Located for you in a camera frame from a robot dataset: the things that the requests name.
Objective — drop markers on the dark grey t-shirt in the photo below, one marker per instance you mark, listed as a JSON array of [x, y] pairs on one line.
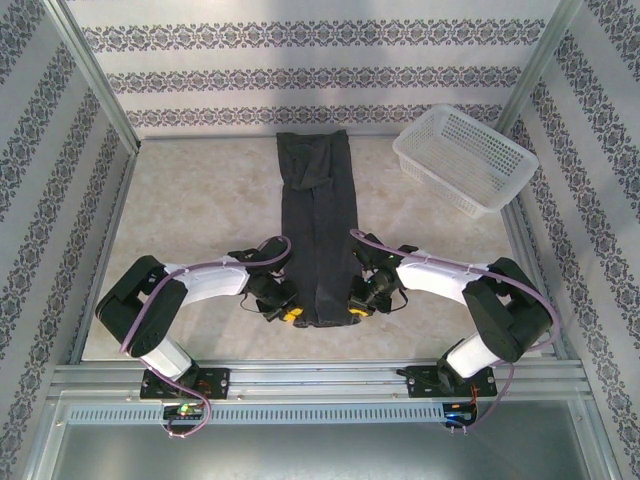
[[320, 225]]

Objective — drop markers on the white plastic mesh basket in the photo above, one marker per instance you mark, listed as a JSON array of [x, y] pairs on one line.
[[465, 150]]

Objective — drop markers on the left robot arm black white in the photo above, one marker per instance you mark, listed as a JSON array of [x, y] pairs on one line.
[[210, 282]]

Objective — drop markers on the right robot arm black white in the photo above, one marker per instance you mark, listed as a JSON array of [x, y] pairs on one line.
[[435, 280]]

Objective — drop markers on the grey sheet metal panel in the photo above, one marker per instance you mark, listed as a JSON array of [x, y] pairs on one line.
[[300, 450]]

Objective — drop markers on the small controller board with LED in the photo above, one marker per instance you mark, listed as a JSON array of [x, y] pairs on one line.
[[184, 411], [460, 414]]

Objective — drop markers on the aluminium profile rail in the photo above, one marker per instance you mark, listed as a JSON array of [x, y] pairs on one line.
[[320, 377]]

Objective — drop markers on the aluminium side rail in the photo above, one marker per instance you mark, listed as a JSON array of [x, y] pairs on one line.
[[116, 215], [525, 240]]

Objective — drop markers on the aluminium frame post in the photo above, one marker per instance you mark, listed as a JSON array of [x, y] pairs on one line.
[[537, 70], [95, 75]]

